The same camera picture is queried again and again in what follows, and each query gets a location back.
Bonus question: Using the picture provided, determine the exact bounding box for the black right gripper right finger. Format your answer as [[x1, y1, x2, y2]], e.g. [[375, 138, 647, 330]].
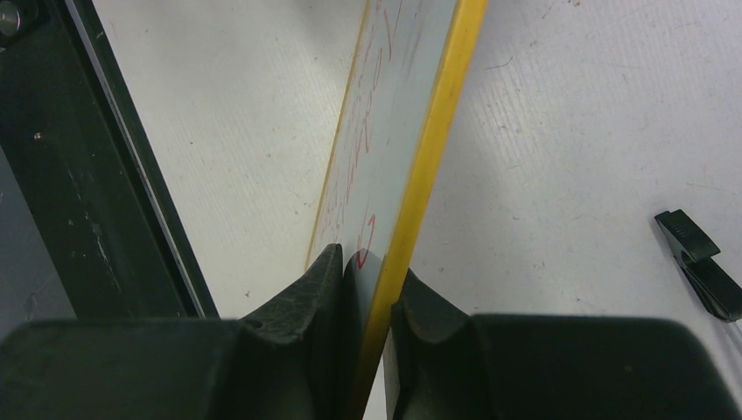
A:
[[383, 273, 741, 419]]

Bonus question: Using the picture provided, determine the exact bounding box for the metal wire whiteboard stand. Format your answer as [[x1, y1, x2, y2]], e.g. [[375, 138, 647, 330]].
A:
[[654, 209, 741, 351]]

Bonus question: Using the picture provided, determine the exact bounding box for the yellow framed whiteboard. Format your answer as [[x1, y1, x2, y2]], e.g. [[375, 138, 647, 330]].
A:
[[307, 1, 487, 419]]

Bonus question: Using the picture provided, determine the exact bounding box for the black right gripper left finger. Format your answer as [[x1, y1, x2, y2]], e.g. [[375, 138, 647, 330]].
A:
[[1, 244, 345, 419]]

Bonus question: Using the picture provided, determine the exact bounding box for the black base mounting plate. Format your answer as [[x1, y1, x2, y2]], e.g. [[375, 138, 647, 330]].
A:
[[1, 1, 218, 319]]

